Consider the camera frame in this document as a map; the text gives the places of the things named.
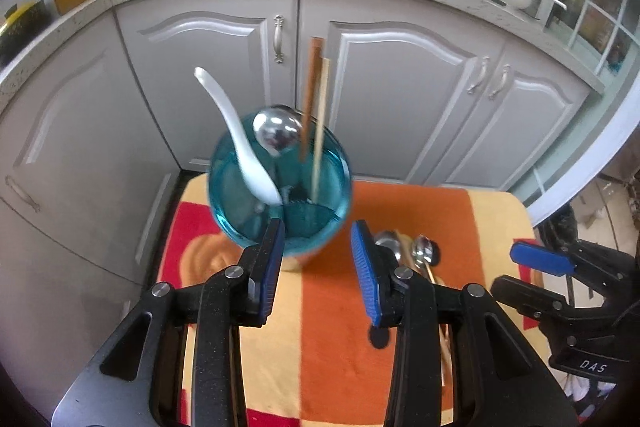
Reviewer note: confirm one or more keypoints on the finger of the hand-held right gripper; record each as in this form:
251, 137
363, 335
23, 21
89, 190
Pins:
525, 302
542, 257

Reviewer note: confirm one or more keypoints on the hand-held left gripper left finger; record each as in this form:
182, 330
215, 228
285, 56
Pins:
270, 267

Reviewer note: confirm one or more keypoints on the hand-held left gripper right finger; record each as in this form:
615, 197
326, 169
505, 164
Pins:
367, 277

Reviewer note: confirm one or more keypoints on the floral cup with blue inside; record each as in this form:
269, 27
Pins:
310, 222

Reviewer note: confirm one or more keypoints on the metal spoon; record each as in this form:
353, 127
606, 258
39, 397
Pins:
422, 249
272, 132

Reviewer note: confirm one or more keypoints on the white ceramic spoon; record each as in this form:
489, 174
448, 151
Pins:
262, 187

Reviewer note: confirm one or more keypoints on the light wooden chopstick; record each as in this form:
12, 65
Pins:
321, 117
442, 347

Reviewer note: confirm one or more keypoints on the brown wooden chopstick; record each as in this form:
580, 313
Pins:
311, 97

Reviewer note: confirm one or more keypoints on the black trash bag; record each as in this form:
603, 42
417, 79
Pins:
557, 227

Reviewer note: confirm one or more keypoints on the orange yellow red blanket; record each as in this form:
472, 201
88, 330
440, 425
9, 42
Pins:
330, 357

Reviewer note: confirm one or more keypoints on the white cabinet door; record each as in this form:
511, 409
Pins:
210, 72
540, 132
65, 117
400, 97

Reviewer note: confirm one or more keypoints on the white framed glass door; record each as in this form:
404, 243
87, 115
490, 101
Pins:
617, 117

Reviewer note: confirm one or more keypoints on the yellow lidded casserole pot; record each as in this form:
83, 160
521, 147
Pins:
22, 24

